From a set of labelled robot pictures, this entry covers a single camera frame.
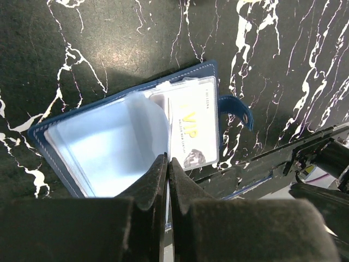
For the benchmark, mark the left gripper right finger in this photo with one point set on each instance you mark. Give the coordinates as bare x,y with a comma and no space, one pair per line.
207,229

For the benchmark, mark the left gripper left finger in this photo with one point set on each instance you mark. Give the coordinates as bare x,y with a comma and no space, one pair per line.
128,227

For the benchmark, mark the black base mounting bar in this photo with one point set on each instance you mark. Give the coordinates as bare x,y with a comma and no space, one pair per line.
326,150

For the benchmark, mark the white VIP credit card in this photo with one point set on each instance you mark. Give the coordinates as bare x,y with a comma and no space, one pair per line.
191,107

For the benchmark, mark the blue card holder wallet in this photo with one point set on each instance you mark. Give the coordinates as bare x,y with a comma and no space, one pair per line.
100,149

